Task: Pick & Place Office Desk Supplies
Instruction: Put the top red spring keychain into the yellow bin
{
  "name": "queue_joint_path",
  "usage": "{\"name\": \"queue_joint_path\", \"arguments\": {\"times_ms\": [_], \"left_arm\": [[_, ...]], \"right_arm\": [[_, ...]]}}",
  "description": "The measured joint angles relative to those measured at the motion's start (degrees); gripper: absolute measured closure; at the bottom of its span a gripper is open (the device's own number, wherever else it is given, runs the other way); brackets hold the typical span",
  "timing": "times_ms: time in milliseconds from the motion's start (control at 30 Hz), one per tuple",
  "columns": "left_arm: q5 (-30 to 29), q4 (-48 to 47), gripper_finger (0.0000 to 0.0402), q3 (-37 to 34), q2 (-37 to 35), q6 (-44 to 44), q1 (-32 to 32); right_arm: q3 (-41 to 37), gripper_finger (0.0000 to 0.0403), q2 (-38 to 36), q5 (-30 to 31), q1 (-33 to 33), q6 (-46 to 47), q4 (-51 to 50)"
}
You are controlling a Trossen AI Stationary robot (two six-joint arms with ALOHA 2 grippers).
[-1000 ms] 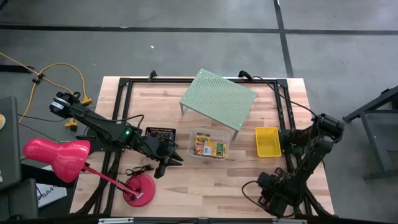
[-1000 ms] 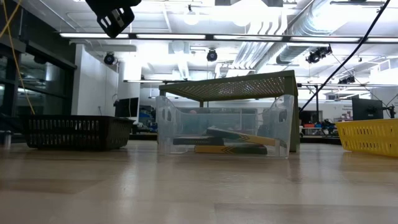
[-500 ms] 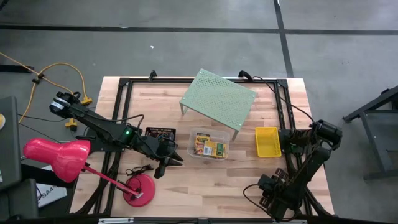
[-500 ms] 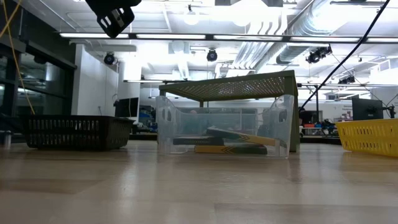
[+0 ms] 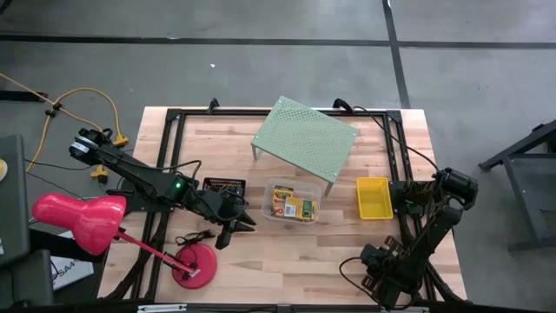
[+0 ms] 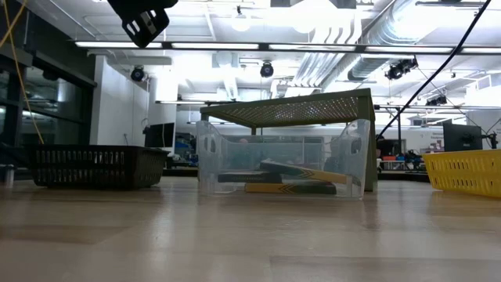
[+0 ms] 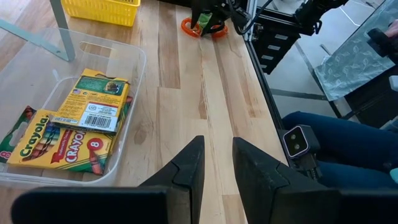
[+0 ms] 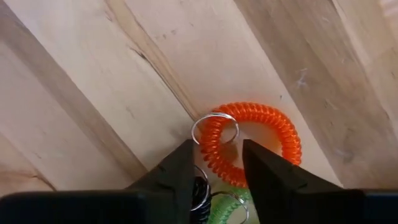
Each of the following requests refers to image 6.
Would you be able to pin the white wall poster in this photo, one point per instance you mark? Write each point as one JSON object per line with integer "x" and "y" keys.
{"x": 437, "y": 142}

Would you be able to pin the black ceiling spotlight cluster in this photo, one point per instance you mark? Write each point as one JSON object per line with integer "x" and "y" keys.
{"x": 399, "y": 68}

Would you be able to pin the long ceiling light strip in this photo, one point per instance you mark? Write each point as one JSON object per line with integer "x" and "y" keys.
{"x": 215, "y": 45}

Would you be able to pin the small silver cylinder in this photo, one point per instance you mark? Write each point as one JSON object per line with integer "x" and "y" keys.
{"x": 8, "y": 176}

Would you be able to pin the Crayola crayon box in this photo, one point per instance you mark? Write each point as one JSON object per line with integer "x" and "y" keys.
{"x": 246, "y": 177}
{"x": 289, "y": 189}
{"x": 309, "y": 172}

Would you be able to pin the green perforated metal shelf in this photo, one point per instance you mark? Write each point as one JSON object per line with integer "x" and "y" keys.
{"x": 289, "y": 111}

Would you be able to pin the yellow plastic basket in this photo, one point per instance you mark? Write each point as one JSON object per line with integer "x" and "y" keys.
{"x": 466, "y": 172}

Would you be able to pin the black mesh basket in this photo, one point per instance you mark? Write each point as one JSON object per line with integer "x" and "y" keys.
{"x": 98, "y": 166}

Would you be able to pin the person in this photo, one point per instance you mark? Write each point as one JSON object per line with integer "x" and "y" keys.
{"x": 242, "y": 143}

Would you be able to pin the thin black pole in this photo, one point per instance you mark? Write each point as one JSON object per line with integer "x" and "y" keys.
{"x": 398, "y": 125}

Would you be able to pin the clear plastic bin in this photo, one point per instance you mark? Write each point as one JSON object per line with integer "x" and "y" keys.
{"x": 282, "y": 156}

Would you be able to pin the black computer monitor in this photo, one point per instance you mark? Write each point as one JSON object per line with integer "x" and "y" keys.
{"x": 158, "y": 135}
{"x": 462, "y": 137}

